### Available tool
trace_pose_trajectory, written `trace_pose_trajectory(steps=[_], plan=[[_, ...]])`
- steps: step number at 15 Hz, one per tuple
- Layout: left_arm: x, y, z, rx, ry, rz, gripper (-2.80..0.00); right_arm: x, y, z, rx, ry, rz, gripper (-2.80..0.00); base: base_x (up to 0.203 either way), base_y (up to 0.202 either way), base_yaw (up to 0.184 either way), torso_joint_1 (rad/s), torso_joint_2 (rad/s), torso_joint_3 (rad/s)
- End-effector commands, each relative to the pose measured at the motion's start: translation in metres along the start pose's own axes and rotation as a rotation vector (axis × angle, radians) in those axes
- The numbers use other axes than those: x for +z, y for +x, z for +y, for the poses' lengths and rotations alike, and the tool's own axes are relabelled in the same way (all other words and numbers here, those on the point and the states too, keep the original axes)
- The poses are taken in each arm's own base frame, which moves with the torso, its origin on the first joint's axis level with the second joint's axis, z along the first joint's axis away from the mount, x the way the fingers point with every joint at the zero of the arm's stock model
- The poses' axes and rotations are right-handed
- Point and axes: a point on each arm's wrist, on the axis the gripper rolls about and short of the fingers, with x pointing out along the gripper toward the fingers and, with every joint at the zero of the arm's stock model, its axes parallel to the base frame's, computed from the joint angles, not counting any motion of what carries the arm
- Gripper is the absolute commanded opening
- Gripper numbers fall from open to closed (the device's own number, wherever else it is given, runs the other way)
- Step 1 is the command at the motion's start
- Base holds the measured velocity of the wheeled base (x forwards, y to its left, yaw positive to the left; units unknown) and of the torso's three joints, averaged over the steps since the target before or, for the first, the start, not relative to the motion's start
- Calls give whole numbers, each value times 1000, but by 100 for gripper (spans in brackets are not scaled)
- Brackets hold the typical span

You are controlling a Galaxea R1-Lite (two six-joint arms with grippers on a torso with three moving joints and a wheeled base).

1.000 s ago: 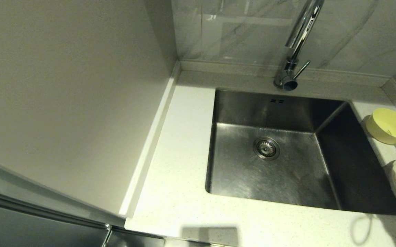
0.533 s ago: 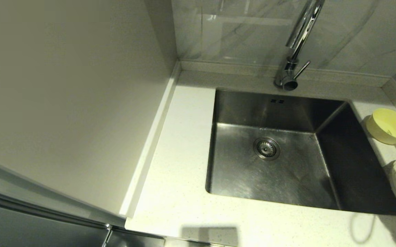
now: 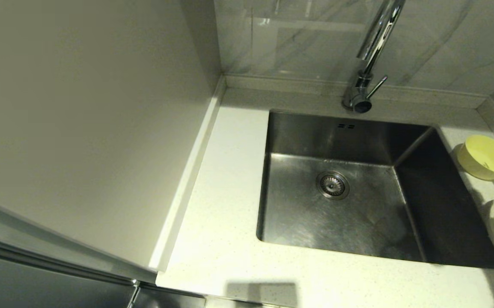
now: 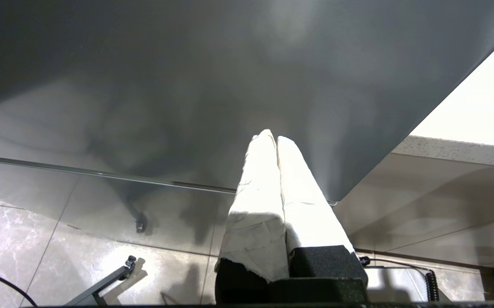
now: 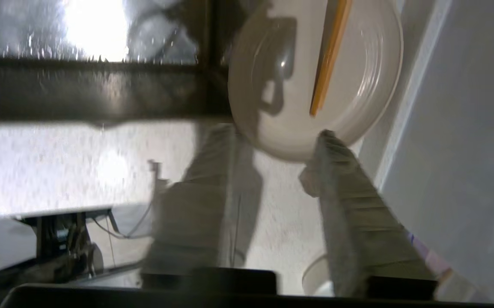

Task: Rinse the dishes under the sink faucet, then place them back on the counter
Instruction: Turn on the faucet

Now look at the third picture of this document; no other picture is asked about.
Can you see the stainless steel sink basin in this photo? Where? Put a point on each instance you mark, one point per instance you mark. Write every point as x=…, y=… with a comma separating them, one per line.
x=358, y=222

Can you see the round metal drain strainer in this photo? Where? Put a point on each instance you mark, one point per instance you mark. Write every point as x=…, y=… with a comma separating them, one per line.
x=332, y=185

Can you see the grey cabinet side panel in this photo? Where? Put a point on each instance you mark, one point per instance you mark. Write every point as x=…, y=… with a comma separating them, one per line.
x=80, y=128

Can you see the chrome kitchen faucet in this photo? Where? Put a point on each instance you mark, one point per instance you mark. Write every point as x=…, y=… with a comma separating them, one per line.
x=377, y=34

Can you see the yellow plastic bowl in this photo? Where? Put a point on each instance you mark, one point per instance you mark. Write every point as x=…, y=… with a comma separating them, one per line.
x=480, y=158

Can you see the stainless steel appliance front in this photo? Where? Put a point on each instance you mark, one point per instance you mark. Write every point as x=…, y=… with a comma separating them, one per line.
x=37, y=284

